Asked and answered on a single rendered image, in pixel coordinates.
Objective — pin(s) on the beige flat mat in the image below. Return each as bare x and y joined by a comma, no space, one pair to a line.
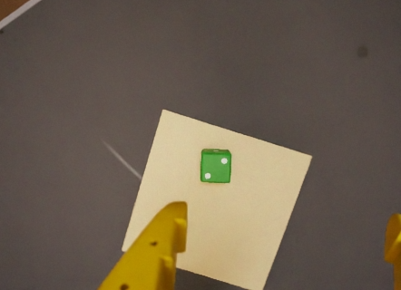
234,229

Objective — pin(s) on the green die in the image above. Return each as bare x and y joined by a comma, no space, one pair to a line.
215,166

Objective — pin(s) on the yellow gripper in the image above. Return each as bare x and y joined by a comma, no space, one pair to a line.
150,261

